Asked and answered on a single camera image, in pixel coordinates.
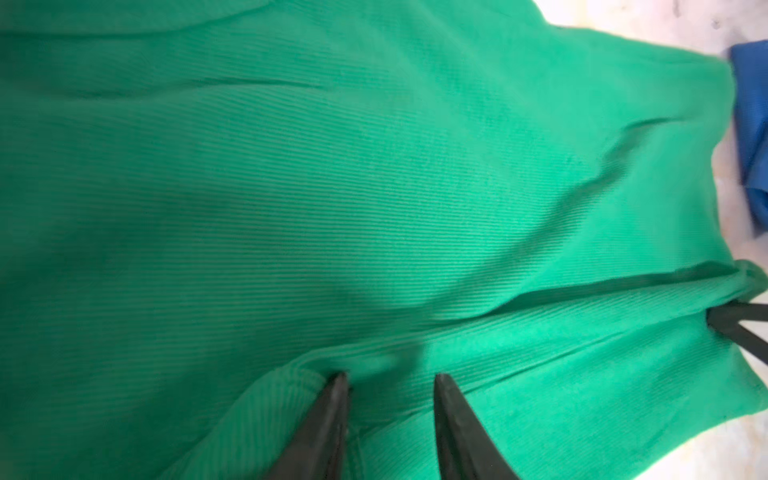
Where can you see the blue tank top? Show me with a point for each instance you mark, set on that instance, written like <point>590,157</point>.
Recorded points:
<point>749,64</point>

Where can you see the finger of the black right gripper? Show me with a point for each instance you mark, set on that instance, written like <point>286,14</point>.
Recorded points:
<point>726,321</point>

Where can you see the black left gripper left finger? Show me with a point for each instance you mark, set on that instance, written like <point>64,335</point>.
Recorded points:
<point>316,450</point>

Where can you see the green tank top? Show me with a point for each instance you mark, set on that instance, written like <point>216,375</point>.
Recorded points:
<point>209,208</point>

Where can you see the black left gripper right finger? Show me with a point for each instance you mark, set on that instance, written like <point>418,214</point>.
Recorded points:
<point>465,451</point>

